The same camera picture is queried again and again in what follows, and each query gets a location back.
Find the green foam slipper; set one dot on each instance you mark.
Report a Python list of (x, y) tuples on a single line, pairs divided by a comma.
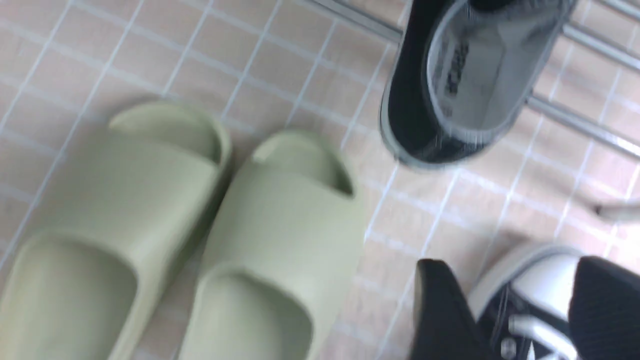
[(280, 256), (114, 228)]

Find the left green foam slipper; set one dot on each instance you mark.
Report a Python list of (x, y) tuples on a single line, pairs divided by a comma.
[(114, 228)]

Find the right green foam slipper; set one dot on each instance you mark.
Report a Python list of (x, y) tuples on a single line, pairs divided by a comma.
[(280, 256)]

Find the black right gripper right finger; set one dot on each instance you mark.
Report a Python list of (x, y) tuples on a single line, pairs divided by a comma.
[(604, 311)]

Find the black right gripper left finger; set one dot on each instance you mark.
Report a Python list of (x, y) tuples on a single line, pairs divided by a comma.
[(445, 328)]

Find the black canvas sneaker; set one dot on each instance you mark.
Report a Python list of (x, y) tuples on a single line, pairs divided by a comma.
[(521, 304), (450, 85)]

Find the silver metal shoe rack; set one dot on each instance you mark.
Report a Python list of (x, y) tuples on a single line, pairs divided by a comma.
[(575, 112)]

